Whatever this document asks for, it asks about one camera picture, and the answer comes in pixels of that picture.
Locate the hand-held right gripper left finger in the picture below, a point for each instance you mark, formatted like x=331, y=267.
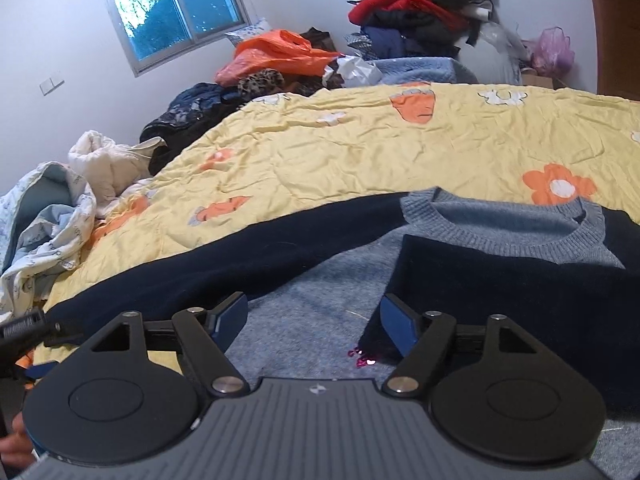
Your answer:
x=231, y=316

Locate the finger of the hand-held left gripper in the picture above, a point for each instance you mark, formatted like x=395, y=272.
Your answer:
x=30, y=327

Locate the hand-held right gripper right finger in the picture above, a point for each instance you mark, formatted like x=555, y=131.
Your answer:
x=400, y=324

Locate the dark navy grey sock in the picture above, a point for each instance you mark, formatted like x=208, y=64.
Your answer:
x=310, y=265

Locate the person's left hand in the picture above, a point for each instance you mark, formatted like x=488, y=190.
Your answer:
x=15, y=445

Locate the pale blue printed blanket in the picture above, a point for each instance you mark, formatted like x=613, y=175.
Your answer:
x=45, y=225

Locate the yellow carrot print quilt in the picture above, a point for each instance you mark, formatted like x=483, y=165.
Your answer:
x=380, y=150

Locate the white padded jacket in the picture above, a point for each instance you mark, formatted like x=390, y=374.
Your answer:
x=110, y=165

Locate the dark blue floral jacket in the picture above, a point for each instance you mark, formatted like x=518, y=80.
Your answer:
x=190, y=110

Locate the leopard print cloth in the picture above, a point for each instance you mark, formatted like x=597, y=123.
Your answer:
x=260, y=84

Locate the light blue quilted blanket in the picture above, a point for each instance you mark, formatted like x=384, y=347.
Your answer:
x=425, y=70

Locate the white plastic bag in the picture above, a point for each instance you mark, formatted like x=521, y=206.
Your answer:
x=355, y=71

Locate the orange plastic bag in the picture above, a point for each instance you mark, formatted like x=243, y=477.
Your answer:
x=280, y=55

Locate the white bedding bag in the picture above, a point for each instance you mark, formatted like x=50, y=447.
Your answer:
x=497, y=67

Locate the cardboard box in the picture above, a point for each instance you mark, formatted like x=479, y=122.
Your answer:
x=542, y=80

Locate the floral printed pillow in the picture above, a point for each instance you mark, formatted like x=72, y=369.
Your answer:
x=247, y=32

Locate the navy blue garment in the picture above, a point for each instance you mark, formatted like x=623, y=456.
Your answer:
x=387, y=40

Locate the brown patterned bag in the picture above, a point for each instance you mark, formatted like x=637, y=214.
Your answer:
x=316, y=37

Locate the black jacket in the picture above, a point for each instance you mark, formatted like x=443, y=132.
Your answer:
x=430, y=27

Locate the clear plastic bag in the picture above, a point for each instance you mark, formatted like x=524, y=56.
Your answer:
x=500, y=40

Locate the window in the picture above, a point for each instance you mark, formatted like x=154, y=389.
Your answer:
x=175, y=15

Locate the pink plastic bag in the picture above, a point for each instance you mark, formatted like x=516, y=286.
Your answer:
x=552, y=52

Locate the brown wooden door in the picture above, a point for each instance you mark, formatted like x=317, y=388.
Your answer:
x=617, y=25

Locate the white wall switch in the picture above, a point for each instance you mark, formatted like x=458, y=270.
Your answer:
x=52, y=86

